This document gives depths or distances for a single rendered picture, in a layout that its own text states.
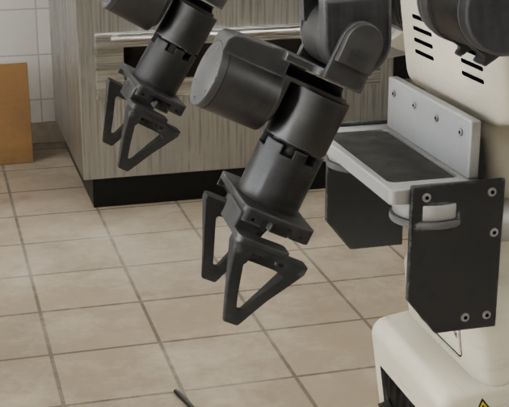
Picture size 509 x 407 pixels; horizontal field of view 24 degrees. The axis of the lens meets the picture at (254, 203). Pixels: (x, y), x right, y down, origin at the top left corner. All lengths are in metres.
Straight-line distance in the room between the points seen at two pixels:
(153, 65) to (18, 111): 3.64
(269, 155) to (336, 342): 2.33
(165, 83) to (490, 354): 0.48
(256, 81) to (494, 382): 0.50
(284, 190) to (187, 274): 2.79
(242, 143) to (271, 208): 3.45
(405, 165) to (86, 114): 3.10
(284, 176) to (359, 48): 0.12
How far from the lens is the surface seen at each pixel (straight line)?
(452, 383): 1.31
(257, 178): 0.99
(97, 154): 4.33
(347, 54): 0.95
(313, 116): 0.97
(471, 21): 0.98
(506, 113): 1.18
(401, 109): 1.35
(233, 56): 0.95
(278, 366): 3.15
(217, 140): 4.40
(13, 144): 5.03
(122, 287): 3.67
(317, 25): 0.98
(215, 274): 1.08
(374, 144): 1.32
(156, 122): 1.35
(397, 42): 1.46
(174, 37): 1.38
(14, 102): 5.01
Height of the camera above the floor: 1.39
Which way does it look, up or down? 18 degrees down
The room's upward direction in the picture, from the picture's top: straight up
